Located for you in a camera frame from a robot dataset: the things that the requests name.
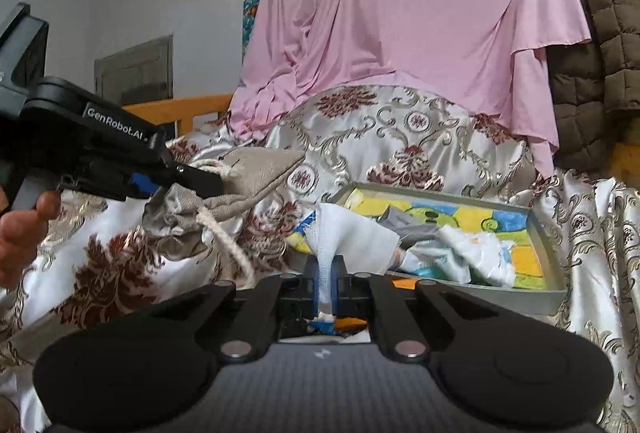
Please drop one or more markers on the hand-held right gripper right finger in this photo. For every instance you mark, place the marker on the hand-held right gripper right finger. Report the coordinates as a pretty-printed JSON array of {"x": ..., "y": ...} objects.
[{"x": 350, "y": 298}]

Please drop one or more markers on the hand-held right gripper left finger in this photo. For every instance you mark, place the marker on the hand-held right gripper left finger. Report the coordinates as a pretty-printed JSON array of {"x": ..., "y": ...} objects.
[{"x": 318, "y": 295}]

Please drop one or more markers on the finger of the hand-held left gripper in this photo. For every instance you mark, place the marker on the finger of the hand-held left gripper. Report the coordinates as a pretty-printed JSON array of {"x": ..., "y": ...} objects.
[
  {"x": 140, "y": 185},
  {"x": 197, "y": 183}
]

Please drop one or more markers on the white woven cloth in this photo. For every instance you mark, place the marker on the white woven cloth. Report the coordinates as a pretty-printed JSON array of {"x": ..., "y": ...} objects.
[{"x": 350, "y": 233}]

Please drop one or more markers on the grey cloth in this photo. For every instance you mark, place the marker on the grey cloth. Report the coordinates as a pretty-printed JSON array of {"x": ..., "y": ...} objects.
[{"x": 405, "y": 220}]

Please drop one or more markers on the clear plastic packet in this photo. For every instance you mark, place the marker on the clear plastic packet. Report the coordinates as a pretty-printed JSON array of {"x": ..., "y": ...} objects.
[{"x": 475, "y": 258}]

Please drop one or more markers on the cartoon print metal tray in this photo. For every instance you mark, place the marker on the cartoon print metal tray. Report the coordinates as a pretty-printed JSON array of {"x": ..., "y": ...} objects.
[{"x": 525, "y": 263}]

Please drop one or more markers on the person's left hand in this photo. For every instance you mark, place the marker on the person's left hand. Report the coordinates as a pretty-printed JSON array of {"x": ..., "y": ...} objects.
[{"x": 20, "y": 243}]

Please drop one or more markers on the floral patterned satin blanket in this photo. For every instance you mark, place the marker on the floral patterned satin blanket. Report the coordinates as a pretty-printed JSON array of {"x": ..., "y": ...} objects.
[{"x": 400, "y": 138}]

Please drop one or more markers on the pink bed sheet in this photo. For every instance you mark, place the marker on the pink bed sheet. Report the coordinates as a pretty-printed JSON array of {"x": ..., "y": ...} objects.
[{"x": 400, "y": 13}]

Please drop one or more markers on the brown quilted jacket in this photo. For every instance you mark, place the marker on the brown quilted jacket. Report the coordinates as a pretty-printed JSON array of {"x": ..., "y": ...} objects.
[{"x": 600, "y": 63}]

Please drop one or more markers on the colourful wall poster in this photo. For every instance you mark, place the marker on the colourful wall poster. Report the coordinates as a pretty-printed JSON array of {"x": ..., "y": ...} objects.
[{"x": 251, "y": 18}]

